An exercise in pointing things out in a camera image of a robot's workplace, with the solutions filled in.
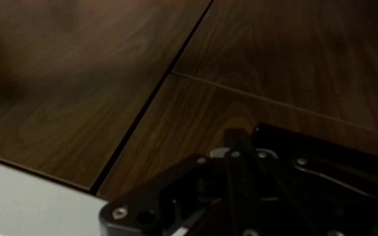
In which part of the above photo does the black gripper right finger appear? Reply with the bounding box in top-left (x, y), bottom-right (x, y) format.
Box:
top-left (240, 123), bottom-right (378, 236)

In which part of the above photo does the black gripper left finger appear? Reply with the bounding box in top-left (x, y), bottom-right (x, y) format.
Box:
top-left (98, 128), bottom-right (245, 236)

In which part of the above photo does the dark wood cabinet panel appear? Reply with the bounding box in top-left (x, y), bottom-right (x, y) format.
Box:
top-left (0, 0), bottom-right (212, 192)
top-left (170, 0), bottom-right (378, 138)

